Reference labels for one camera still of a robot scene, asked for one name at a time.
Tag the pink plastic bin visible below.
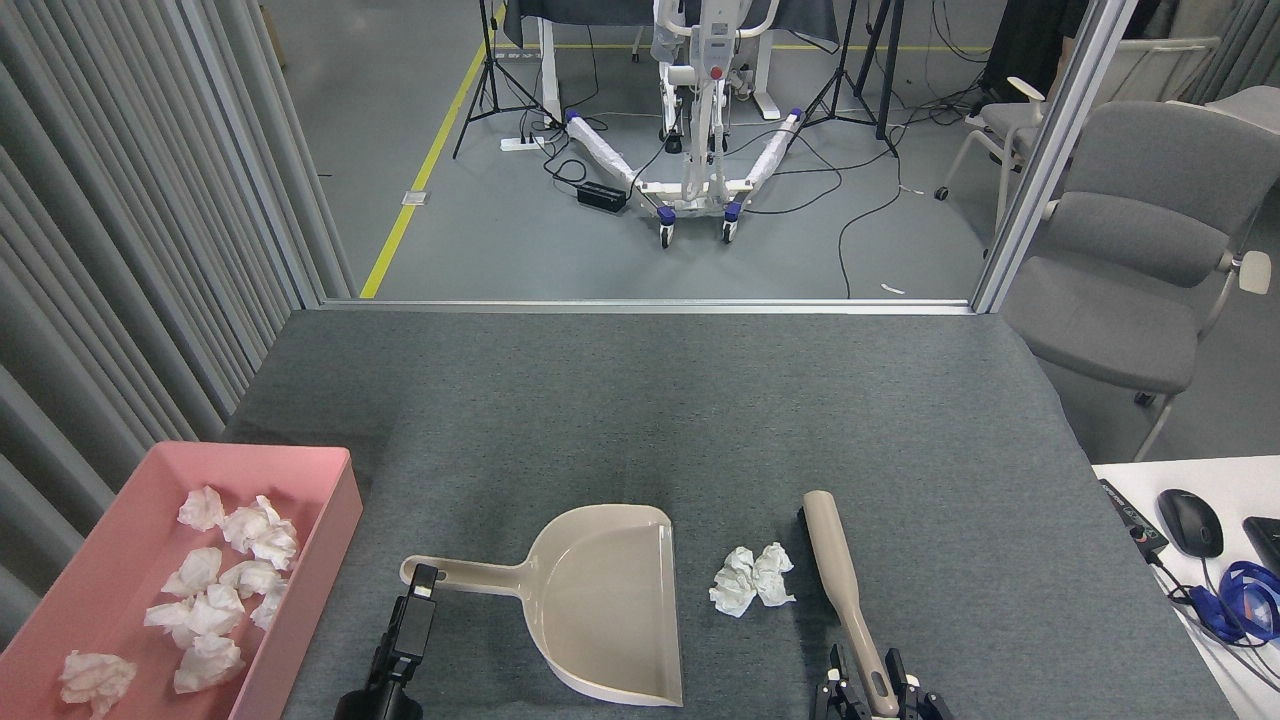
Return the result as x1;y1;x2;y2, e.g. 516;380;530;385
0;442;364;720

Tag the white side table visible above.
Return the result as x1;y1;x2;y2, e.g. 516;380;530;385
1092;457;1280;720

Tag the light grey chair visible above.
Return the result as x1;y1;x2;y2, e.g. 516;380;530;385
1205;85;1280;136

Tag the white frame office chair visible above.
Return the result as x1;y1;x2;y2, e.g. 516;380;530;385
935;38;1223;241

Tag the black floor cable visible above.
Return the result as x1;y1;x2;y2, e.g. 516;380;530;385
836;150;906;299

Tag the person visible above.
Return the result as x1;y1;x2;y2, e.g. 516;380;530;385
985;0;1091;101

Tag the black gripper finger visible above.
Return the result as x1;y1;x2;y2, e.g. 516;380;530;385
886;650;951;720
812;645;871;720

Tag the white desk with dark cover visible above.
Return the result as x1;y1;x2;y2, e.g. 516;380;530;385
500;0;841;126

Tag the black keyboard corner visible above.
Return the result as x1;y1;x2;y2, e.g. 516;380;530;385
1243;516;1280;576

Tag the black upright post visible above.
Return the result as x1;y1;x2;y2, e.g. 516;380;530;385
877;0;906;141

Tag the blue lanyard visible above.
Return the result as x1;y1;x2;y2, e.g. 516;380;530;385
1190;560;1280;644

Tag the grey curtain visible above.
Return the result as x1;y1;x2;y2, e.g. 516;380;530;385
1130;0;1280;106
0;0;356;651

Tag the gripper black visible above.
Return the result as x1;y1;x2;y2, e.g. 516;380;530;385
335;563;441;720

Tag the black tripod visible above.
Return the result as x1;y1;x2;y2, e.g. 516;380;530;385
452;0;561;161
800;0;901;159

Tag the white stand on wheels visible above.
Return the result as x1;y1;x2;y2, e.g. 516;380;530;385
563;0;806;249

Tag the beige brush with black bristles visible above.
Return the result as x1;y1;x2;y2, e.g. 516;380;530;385
797;490;898;719

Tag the beige plastic dustpan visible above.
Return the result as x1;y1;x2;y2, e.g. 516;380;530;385
400;504;684;708

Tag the silver aluminium post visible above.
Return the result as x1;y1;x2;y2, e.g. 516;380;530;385
972;0;1141;313

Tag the black computer mouse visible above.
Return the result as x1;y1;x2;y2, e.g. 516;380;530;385
1158;489;1224;559

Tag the flat black device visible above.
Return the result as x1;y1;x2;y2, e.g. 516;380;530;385
1098;478;1171;561

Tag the silver aluminium table rail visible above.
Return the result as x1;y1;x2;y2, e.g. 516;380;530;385
320;298;976;316

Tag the grey padded chair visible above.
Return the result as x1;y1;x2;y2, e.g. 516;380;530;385
1003;100;1280;463

